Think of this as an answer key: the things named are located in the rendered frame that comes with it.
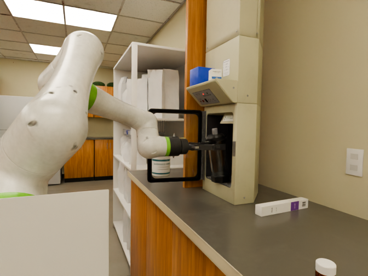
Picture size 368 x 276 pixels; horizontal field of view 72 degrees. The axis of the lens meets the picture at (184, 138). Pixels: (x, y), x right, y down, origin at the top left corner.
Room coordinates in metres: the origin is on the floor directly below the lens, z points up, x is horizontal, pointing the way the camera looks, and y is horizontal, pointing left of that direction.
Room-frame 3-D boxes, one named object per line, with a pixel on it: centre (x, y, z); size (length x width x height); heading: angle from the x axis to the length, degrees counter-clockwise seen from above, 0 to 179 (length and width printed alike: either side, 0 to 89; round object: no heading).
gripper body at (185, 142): (1.22, -0.02, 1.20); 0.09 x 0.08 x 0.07; 113
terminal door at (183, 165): (1.39, 0.05, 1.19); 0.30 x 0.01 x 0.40; 106
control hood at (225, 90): (1.28, -0.12, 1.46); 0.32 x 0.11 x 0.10; 23
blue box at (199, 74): (1.35, -0.09, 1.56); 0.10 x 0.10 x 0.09; 23
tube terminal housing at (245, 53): (1.35, -0.29, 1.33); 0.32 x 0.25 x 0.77; 23
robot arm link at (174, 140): (1.19, 0.05, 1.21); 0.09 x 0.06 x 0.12; 23
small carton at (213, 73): (1.23, -0.14, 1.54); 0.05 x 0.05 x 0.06; 11
